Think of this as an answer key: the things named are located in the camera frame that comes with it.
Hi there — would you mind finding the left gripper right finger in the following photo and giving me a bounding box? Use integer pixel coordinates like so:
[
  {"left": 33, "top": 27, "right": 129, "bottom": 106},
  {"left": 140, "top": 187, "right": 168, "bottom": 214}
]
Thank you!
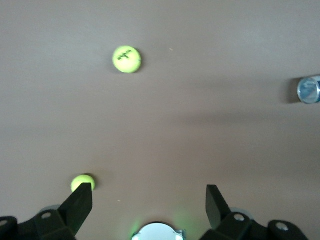
[{"left": 199, "top": 184, "right": 268, "bottom": 240}]

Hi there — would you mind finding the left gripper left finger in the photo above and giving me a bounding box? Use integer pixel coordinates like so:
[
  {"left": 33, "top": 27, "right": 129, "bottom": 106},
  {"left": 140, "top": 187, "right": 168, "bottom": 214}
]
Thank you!
[{"left": 33, "top": 182, "right": 94, "bottom": 240}]

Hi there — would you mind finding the yellow-green tennis ball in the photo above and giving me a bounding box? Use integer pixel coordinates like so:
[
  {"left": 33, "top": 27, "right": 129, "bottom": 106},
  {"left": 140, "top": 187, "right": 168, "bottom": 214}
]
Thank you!
[
  {"left": 70, "top": 173, "right": 96, "bottom": 193},
  {"left": 111, "top": 45, "right": 143, "bottom": 74}
]

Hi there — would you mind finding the white blue tennis can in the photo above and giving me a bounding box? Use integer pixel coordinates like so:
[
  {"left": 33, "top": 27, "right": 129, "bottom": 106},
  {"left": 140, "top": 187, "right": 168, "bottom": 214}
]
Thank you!
[{"left": 296, "top": 74, "right": 320, "bottom": 105}]

